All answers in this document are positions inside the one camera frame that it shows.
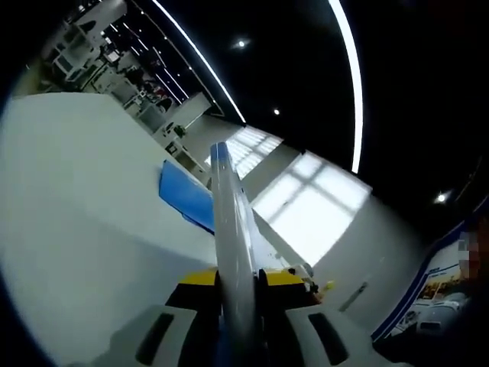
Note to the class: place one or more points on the white table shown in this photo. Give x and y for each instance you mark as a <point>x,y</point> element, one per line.
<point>95,210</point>

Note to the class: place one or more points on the blue-bordered wall display board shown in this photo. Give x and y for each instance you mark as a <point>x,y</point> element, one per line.
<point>431,290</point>

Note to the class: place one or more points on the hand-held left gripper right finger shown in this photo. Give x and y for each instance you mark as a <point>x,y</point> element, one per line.
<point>328,340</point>

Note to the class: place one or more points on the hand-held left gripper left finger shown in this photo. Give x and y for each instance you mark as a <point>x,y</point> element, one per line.
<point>160,336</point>

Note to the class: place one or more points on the narrow ceiling light strip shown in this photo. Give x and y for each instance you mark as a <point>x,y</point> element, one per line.
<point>199,56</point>

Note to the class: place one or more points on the blue folder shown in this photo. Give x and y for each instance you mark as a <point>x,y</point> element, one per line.
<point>187,195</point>
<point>229,229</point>

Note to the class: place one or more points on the wide curved ceiling light strip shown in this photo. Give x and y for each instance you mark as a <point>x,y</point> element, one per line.
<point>357,95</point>

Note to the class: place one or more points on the large bright window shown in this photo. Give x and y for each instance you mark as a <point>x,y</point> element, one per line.
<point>317,214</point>
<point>256,147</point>

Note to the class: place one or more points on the potted green plant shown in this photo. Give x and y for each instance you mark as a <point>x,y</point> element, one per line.
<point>179,130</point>

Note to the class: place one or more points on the group of ceiling spotlights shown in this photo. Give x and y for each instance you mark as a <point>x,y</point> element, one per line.
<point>241,43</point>

